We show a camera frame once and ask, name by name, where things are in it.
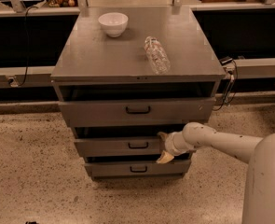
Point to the wall power outlet left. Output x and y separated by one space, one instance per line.
13 82

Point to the grey drawer cabinet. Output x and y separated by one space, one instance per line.
96 67

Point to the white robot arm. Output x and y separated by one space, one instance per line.
257 152

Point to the black power adapter right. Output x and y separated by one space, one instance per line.
226 60

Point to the white ceramic bowl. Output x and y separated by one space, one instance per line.
114 23

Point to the clear plastic water bottle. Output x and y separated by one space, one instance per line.
156 55

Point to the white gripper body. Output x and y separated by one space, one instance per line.
169 144

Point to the grey top drawer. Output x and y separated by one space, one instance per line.
135 112

